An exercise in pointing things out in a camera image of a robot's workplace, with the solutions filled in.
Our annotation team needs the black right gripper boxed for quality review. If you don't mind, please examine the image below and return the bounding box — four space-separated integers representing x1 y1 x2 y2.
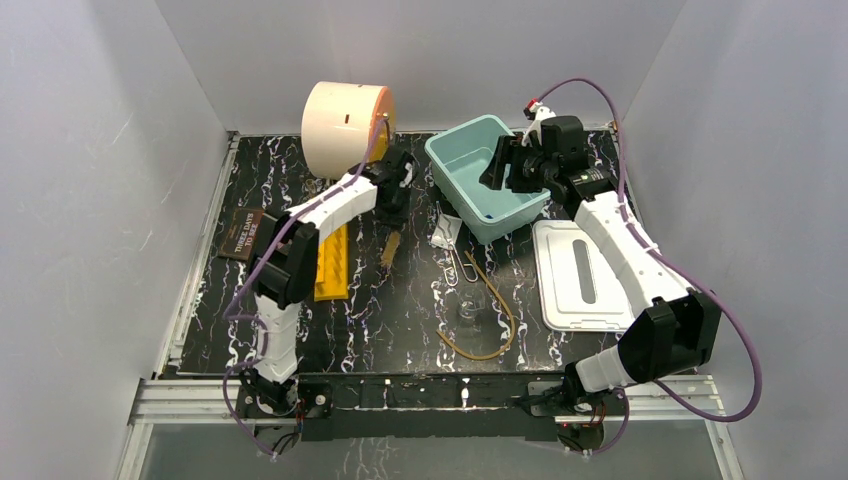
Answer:
477 136 556 195

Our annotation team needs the small white plastic packet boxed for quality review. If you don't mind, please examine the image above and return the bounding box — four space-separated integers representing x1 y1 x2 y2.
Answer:
430 213 463 250

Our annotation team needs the brown test tube brush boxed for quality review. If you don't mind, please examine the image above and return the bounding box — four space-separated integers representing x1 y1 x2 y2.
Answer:
379 230 401 270

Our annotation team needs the yellow test tube rack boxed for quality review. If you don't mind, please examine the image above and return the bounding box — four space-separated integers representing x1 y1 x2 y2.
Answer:
314 224 349 302

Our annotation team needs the small clear glass beaker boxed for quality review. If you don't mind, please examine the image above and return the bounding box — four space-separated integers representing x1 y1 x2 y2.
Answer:
457 299 480 328

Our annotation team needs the tan rubber tubing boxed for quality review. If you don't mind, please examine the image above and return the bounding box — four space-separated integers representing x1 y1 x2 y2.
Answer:
435 250 517 362

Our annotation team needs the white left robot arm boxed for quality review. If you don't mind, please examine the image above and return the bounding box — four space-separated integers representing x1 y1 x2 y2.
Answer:
239 146 417 416

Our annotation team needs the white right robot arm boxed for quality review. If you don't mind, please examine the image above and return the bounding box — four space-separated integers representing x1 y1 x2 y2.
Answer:
479 116 721 414

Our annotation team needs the teal plastic bin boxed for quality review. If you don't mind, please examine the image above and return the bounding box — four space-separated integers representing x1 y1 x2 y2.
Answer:
425 114 550 245

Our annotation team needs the white cylindrical drum device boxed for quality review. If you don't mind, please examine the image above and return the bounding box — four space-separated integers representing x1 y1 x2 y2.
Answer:
301 81 396 180

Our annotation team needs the white bin lid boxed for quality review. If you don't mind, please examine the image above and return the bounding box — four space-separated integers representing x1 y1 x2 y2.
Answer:
532 220 634 333

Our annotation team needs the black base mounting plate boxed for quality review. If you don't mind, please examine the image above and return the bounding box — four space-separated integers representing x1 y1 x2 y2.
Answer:
298 372 575 441

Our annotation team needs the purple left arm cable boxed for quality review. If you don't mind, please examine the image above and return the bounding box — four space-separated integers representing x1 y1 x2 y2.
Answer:
221 119 389 458

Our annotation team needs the aluminium frame rail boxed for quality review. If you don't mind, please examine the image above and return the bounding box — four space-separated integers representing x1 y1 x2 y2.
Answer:
129 374 729 427

